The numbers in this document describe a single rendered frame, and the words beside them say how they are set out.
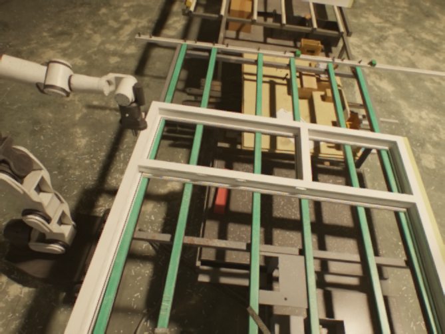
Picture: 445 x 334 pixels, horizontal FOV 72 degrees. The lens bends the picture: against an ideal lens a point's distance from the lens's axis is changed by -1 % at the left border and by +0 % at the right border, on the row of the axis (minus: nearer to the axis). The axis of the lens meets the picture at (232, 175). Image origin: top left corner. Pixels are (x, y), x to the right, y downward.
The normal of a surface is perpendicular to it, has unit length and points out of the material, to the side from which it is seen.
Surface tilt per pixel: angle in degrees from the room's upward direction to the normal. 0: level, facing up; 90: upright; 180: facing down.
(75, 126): 0
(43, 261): 0
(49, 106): 0
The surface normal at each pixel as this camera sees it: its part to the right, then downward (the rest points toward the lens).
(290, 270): 0.11, -0.59
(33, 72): 0.45, -0.07
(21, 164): 0.94, -0.13
